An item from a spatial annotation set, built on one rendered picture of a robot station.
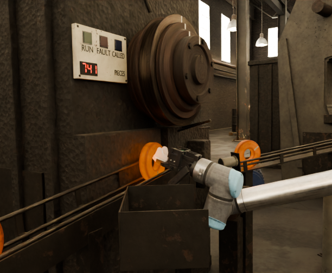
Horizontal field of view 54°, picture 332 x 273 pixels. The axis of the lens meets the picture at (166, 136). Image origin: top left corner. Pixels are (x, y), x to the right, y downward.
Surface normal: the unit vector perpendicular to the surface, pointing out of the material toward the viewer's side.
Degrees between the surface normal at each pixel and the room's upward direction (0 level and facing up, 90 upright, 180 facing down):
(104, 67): 90
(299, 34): 90
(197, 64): 90
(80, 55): 90
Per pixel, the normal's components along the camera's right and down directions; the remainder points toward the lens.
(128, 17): 0.84, 0.02
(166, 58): -0.10, -0.07
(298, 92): -0.72, 0.07
